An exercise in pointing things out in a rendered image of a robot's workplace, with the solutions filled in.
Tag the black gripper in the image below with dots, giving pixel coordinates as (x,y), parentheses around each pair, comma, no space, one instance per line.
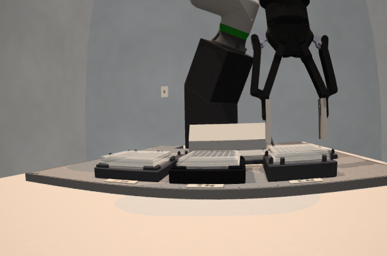
(288,32)

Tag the white button panel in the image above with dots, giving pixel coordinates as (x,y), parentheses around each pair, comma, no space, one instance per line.
(225,137)

